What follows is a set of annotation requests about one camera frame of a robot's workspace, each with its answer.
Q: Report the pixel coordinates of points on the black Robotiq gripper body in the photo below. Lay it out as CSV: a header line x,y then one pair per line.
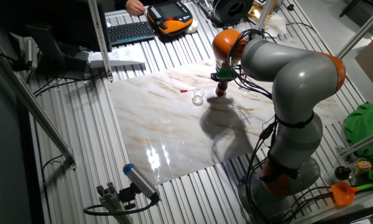
x,y
214,77

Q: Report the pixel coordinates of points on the glass dropper red bulb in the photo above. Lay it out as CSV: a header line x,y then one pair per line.
x,y
184,91

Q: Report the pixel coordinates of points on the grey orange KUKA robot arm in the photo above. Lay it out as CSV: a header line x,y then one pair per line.
x,y
298,77

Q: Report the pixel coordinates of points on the dark sleeved forearm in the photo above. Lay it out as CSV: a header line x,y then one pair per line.
x,y
120,3

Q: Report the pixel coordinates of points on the person hand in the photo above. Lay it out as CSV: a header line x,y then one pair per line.
x,y
135,7

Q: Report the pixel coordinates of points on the brown glass bottle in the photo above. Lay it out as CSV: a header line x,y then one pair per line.
x,y
220,91

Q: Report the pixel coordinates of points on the clear glass beaker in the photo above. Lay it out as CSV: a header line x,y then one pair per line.
x,y
198,100

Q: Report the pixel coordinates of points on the white round object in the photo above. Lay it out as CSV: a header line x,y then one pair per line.
x,y
192,28

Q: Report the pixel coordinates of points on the black filament spool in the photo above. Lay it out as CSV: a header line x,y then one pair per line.
x,y
222,12

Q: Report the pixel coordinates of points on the marble pattern sheet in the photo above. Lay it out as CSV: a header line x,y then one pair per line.
x,y
174,133

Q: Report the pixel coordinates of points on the gold foil packet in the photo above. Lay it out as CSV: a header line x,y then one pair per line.
x,y
254,14

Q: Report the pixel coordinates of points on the orange black teach pendant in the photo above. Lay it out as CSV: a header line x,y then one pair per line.
x,y
171,14

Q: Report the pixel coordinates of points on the crumpled white paper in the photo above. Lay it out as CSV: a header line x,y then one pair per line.
x,y
276,25

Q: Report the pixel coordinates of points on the black keyboard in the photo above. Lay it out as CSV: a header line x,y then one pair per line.
x,y
130,32

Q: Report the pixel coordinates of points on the white paper sheet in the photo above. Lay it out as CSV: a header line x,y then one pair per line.
x,y
121,56

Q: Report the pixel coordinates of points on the small dark round knob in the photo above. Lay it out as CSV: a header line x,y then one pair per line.
x,y
290,7

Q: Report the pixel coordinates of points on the clear bottle black cap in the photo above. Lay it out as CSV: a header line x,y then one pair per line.
x,y
342,172

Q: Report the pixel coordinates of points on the green cloth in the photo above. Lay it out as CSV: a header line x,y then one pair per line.
x,y
366,124

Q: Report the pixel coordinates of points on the black monitor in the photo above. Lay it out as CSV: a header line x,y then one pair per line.
x,y
77,25

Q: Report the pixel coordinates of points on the jar with yellow lid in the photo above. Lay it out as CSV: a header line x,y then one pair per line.
x,y
363,165

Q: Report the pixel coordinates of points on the short aluminium profile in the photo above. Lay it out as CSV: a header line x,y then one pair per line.
x,y
112,205

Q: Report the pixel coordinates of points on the black monitor stand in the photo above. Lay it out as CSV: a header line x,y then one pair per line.
x,y
46,43

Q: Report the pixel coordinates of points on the aluminium frame post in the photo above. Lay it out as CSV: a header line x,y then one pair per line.
x,y
100,37
264,14
360,31

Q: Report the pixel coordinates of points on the silver camera blue cap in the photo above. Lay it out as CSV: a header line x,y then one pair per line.
x,y
140,182

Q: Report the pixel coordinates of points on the black camera clamp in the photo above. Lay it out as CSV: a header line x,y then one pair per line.
x,y
127,196

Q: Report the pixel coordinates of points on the aluminium frame strut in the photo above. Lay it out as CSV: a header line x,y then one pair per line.
x,y
34,105
363,141

